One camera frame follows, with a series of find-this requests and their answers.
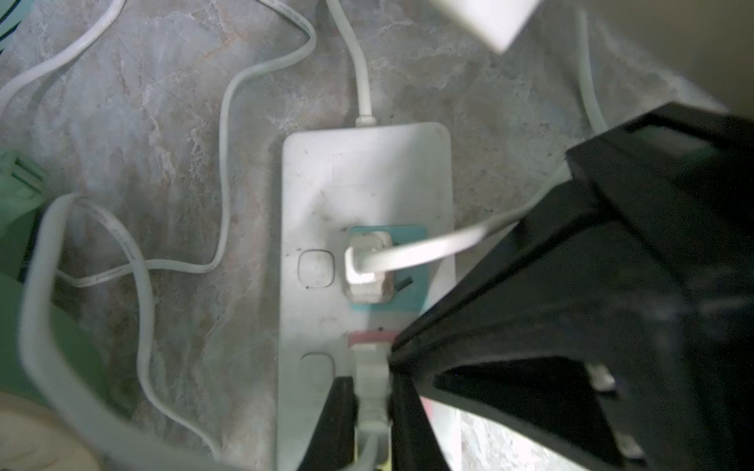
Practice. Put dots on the green pedestal desk fan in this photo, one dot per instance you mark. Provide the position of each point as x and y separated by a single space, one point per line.
64 426

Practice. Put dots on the white plug in teal socket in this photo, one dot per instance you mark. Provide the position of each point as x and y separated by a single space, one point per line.
367 285

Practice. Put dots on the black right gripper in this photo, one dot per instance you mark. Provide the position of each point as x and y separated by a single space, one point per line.
614 323

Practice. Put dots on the white plug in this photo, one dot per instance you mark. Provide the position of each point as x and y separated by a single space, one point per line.
367 285
373 389

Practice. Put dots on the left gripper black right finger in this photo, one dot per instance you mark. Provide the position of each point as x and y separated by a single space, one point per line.
414 445

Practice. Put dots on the white multicolour power strip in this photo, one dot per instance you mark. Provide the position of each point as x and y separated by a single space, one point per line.
336 183

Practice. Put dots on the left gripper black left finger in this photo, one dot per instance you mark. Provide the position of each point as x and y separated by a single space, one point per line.
332 446

